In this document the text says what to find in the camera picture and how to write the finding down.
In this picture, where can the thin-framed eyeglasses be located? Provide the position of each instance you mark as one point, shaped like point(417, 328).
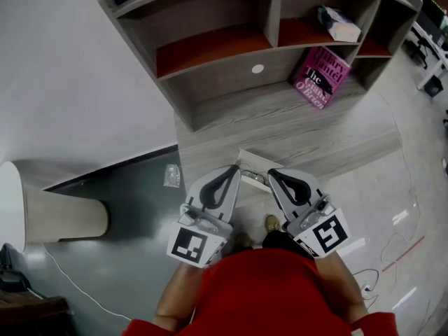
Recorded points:
point(257, 177)

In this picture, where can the black computer monitor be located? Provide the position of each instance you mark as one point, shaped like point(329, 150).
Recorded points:
point(432, 10)

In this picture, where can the dark wooden cabinet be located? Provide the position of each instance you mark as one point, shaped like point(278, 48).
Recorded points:
point(31, 315)

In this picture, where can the grey wooden hutch shelf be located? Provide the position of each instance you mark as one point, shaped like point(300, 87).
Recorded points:
point(217, 93)

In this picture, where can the person's dark trousers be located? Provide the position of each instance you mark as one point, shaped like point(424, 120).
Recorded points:
point(276, 238)

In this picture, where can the black waste bin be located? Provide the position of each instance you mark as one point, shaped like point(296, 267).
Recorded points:
point(433, 86)

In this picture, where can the white round pedestal table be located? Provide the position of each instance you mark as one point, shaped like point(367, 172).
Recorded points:
point(52, 212)

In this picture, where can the person's tan shoe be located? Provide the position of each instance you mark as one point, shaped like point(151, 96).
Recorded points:
point(272, 223)

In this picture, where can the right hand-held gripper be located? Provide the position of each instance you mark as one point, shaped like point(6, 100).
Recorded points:
point(329, 236)

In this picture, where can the clear plastic bag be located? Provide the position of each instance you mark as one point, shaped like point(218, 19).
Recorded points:
point(172, 175)

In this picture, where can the pink book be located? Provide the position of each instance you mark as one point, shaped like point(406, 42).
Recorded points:
point(320, 79)

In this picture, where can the white office desk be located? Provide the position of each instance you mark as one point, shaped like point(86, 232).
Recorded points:
point(432, 59)

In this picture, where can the person's right forearm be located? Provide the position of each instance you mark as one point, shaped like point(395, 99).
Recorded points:
point(344, 285)

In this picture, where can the person's left forearm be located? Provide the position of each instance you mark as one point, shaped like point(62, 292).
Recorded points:
point(175, 292)

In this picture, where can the person's red shirt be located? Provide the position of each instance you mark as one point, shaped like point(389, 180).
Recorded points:
point(262, 292)

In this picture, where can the white glasses case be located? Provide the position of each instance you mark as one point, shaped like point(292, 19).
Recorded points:
point(252, 159)

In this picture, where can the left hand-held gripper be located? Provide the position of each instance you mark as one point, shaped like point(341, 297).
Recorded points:
point(190, 245)

